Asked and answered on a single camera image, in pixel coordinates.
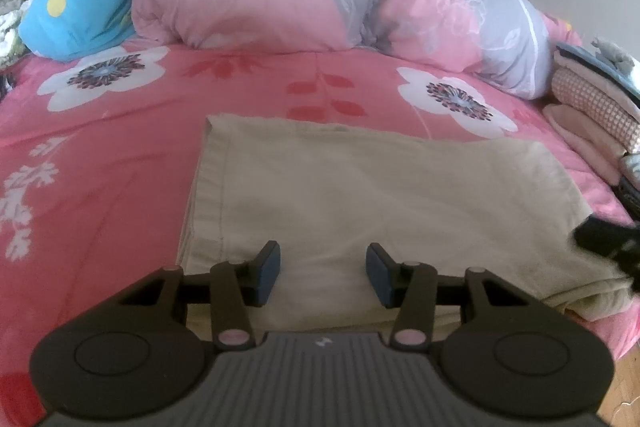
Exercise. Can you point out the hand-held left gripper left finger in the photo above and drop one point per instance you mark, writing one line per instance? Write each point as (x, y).
(270, 274)

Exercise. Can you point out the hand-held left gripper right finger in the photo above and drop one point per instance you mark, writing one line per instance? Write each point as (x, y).
(377, 277)

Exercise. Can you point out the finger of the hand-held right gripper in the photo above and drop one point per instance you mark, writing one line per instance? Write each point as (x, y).
(610, 239)

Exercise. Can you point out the beige pants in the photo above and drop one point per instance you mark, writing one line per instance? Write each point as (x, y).
(375, 187)

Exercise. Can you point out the pale pink folded cloth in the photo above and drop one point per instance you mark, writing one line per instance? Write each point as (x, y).
(580, 137)

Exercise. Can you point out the pink waffle folded cloth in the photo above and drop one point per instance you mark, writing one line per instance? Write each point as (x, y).
(595, 107)

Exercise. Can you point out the blue grey folded garment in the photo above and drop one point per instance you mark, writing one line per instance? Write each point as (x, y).
(580, 57)

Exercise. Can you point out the pink floral bed sheet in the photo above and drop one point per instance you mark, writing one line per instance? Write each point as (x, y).
(125, 157)

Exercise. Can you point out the grey plush toy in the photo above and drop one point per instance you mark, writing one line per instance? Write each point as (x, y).
(615, 52)

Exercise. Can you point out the white fluffy blanket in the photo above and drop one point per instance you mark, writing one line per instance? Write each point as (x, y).
(10, 32)

